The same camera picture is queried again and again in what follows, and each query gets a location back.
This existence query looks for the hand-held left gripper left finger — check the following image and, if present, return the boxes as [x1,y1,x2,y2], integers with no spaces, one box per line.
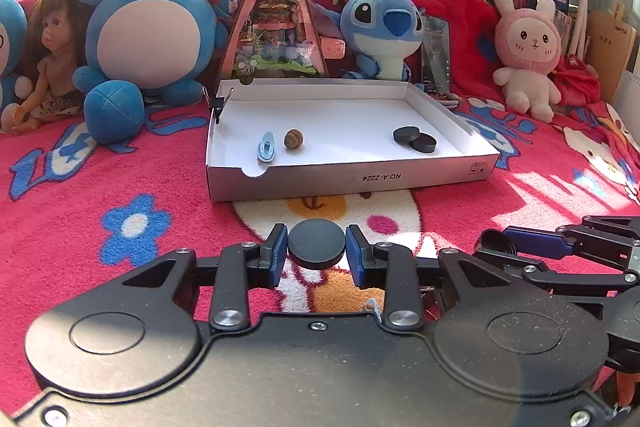
[122,223,290,332]

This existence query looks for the small pink box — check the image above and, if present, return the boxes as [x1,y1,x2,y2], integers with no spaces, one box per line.
[320,34,347,58]

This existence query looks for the blue cat robot plush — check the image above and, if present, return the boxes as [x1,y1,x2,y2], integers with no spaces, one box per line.
[0,0,33,120]

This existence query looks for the round blue mouse plush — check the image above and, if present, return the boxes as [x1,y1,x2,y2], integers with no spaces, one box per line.
[74,0,241,145]

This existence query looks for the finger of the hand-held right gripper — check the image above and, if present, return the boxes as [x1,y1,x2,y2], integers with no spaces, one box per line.
[502,214,640,275]
[472,249,628,305]

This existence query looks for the pink bunny plush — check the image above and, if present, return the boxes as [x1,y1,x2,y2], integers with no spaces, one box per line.
[491,0,563,124]

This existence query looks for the white pipe rack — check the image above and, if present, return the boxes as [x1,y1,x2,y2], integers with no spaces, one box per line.
[567,0,596,58]

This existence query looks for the black smartphone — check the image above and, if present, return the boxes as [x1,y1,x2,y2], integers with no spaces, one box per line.
[420,13,452,96]

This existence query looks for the plain blue hair clip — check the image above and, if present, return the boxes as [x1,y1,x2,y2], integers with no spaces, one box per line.
[256,130,277,165]

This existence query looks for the pink printed blanket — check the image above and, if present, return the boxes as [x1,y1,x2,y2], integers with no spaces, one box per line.
[0,92,640,403]

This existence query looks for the brown-haired baby doll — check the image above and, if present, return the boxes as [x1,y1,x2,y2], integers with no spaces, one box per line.
[0,0,96,135]

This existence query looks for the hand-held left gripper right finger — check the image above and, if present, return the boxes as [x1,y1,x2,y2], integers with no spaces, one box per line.
[345,223,546,332]

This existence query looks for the blue alien plush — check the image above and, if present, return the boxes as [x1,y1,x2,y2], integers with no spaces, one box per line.
[325,0,425,82]

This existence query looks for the pink triangular dollhouse box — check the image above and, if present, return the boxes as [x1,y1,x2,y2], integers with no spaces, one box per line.
[216,0,331,82]

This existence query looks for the large black disc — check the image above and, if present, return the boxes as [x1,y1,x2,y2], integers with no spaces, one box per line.
[287,218,347,269]

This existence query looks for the white cardboard box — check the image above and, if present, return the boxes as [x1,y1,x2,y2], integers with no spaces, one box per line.
[205,78,502,202]

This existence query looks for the small black binder clip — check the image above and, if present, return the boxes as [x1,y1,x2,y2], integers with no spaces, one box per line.
[202,88,236,125]

